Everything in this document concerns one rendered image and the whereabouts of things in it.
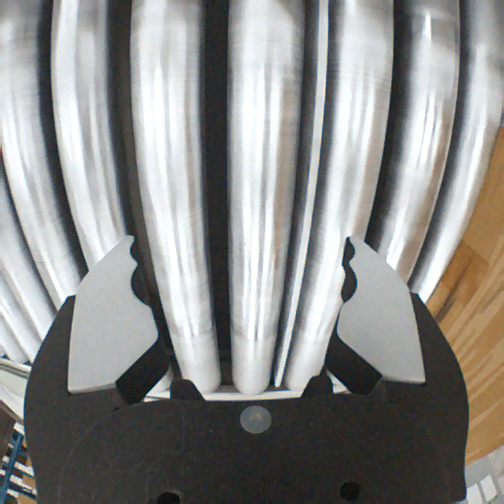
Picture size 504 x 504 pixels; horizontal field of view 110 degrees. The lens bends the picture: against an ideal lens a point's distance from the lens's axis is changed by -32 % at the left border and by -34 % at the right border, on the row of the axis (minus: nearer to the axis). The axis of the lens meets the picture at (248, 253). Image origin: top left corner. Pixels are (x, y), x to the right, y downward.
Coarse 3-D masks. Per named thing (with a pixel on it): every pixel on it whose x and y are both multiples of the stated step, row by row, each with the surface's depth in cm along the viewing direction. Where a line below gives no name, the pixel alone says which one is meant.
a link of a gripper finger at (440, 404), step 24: (432, 336) 6; (432, 360) 6; (456, 360) 5; (384, 384) 5; (408, 384) 5; (432, 384) 5; (456, 384) 5; (408, 408) 4; (432, 408) 4; (456, 408) 4; (432, 432) 4; (456, 432) 4; (456, 456) 3; (456, 480) 3
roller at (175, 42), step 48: (144, 0) 9; (192, 0) 10; (144, 48) 11; (192, 48) 12; (144, 96) 13; (192, 96) 14; (144, 144) 15; (192, 144) 15; (144, 192) 17; (192, 192) 17; (192, 240) 19; (192, 288) 21; (192, 336) 24
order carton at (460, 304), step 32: (480, 224) 17; (480, 256) 17; (448, 288) 20; (480, 288) 16; (448, 320) 20; (480, 320) 16; (480, 352) 15; (480, 384) 14; (480, 416) 13; (480, 448) 11
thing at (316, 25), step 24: (312, 0) 11; (312, 24) 12; (312, 48) 13; (312, 72) 14; (312, 96) 14; (312, 120) 15; (312, 144) 15; (312, 168) 16; (312, 192) 17; (288, 264) 24; (288, 288) 24; (288, 312) 24; (288, 336) 25
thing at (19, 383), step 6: (0, 372) 31; (6, 372) 30; (0, 378) 32; (6, 378) 32; (12, 378) 31; (18, 378) 31; (24, 378) 31; (6, 384) 33; (12, 384) 33; (18, 384) 32; (24, 384) 32; (12, 390) 35; (18, 390) 34; (24, 390) 34
